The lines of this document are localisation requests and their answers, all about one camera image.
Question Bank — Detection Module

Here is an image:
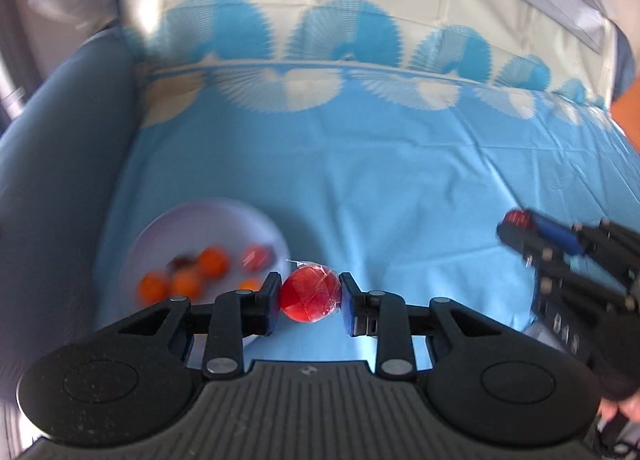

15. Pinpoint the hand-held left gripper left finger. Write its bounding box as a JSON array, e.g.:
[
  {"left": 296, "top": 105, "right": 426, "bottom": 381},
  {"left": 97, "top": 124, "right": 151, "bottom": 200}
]
[{"left": 97, "top": 271, "right": 283, "bottom": 376}]

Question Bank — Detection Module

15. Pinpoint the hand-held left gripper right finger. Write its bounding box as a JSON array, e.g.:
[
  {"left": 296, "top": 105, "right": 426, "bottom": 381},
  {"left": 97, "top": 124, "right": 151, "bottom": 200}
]
[{"left": 339, "top": 271, "right": 526, "bottom": 377}]

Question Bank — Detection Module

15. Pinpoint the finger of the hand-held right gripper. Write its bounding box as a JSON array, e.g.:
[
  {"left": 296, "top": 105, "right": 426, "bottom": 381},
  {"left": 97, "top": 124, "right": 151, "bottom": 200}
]
[
  {"left": 496, "top": 223, "right": 636, "bottom": 311},
  {"left": 525, "top": 213, "right": 640, "bottom": 288}
]

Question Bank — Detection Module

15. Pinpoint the dark red jujube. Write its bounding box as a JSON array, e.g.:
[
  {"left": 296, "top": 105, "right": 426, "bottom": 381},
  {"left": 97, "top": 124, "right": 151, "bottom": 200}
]
[
  {"left": 167, "top": 253, "right": 198, "bottom": 272},
  {"left": 504, "top": 209, "right": 533, "bottom": 231}
]

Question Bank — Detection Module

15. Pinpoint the red plastic-wrapped fruit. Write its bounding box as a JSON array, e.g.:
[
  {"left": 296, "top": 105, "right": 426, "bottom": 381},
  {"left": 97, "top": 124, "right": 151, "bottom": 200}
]
[
  {"left": 279, "top": 259, "right": 345, "bottom": 325},
  {"left": 242, "top": 245, "right": 276, "bottom": 271}
]

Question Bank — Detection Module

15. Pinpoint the lavender round plate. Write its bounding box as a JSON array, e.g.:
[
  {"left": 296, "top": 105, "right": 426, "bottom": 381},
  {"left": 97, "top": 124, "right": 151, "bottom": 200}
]
[{"left": 117, "top": 197, "right": 293, "bottom": 348}]

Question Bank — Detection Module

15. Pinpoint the person's right hand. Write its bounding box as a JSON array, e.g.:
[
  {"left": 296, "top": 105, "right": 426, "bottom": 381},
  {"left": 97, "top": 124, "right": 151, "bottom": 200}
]
[{"left": 597, "top": 392, "right": 640, "bottom": 423}]

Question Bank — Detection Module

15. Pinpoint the blue printed tablecloth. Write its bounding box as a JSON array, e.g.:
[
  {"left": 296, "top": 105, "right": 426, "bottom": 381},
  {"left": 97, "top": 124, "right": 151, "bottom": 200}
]
[{"left": 95, "top": 0, "right": 636, "bottom": 371}]

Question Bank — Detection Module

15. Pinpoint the blue sofa armrest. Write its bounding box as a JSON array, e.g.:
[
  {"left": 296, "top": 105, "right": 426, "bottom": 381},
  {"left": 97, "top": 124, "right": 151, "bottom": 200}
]
[{"left": 0, "top": 25, "right": 136, "bottom": 391}]

